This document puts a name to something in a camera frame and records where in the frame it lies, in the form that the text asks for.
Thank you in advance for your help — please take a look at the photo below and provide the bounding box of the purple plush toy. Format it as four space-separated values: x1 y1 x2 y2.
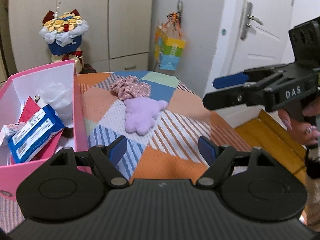
124 97 168 136

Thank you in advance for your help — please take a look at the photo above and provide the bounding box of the pink floral scrunchie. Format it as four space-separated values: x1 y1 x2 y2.
109 75 151 101

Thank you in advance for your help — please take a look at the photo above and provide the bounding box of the right hand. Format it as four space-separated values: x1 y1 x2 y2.
278 98 319 146

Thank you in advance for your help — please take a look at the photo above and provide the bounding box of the white door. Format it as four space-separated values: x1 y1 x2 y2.
228 0 293 74

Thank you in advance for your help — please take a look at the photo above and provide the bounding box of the patchwork table cloth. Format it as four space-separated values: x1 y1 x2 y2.
0 70 253 234

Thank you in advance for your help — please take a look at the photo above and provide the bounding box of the white plastic bag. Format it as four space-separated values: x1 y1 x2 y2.
35 82 73 120

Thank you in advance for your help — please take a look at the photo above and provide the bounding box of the red packet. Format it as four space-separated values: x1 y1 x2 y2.
18 97 41 122

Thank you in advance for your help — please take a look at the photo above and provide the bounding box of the black suitcase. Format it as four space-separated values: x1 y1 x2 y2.
79 64 97 74

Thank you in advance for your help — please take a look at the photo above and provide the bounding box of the colourful paper gift bag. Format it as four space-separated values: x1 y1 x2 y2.
154 25 186 71

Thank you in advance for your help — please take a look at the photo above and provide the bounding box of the small white carton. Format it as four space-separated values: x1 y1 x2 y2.
0 122 25 146

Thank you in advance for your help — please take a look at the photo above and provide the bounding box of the pink cardboard box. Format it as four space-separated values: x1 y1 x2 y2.
1 60 88 201

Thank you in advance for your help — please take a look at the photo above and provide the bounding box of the yellow flower bouquet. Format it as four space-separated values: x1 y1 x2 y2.
39 9 89 74

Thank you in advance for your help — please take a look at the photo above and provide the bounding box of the white wardrobe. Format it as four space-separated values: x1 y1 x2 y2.
7 0 152 72

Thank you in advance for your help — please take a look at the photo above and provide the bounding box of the silver door handle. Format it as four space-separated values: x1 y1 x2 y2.
240 1 264 41

